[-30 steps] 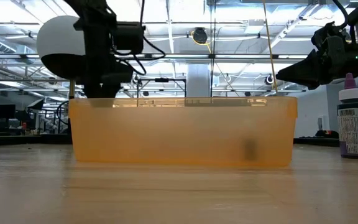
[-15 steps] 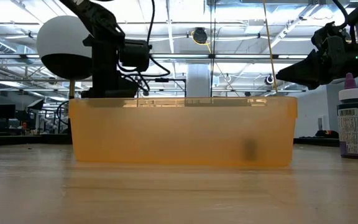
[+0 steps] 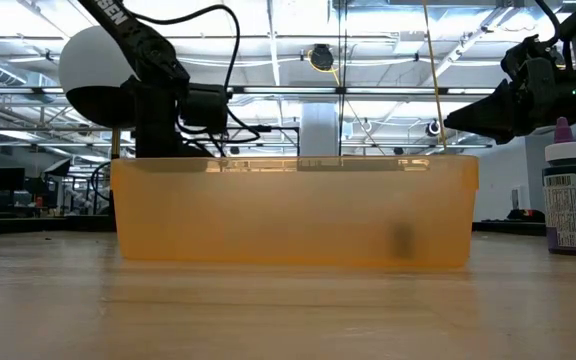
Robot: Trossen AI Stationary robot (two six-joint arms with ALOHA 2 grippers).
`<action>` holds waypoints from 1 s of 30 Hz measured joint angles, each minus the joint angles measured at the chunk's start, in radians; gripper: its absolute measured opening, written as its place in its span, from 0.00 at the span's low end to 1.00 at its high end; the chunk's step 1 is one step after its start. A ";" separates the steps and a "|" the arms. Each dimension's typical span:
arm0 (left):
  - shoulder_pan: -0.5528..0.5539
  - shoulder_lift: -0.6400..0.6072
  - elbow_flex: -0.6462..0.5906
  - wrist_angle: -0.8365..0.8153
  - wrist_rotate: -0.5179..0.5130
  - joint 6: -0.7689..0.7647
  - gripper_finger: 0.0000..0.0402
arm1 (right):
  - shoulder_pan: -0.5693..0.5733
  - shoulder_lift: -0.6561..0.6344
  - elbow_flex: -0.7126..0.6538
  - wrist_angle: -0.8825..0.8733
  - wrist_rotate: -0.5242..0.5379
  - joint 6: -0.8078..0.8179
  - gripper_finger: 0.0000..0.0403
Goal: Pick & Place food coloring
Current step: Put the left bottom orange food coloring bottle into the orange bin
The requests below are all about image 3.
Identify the black aluminium table frame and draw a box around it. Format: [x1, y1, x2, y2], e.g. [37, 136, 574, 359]
[0, 214, 549, 238]

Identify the black computer monitor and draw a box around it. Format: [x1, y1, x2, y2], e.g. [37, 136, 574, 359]
[0, 167, 27, 192]

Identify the large purple food coloring bottle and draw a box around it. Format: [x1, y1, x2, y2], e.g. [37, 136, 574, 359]
[541, 117, 576, 257]

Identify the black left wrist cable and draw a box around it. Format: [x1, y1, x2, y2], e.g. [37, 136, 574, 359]
[130, 3, 263, 147]

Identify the thick yellow hanging cable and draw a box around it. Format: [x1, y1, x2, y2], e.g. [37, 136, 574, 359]
[421, 0, 448, 152]

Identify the white building column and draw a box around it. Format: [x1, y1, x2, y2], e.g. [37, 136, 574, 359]
[300, 102, 342, 157]

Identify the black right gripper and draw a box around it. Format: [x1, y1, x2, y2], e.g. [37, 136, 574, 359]
[442, 47, 576, 146]

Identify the orange translucent plastic bin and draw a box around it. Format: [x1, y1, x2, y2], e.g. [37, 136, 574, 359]
[110, 154, 481, 269]

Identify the white globe desk lamp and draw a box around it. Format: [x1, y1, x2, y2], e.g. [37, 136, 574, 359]
[58, 25, 142, 157]

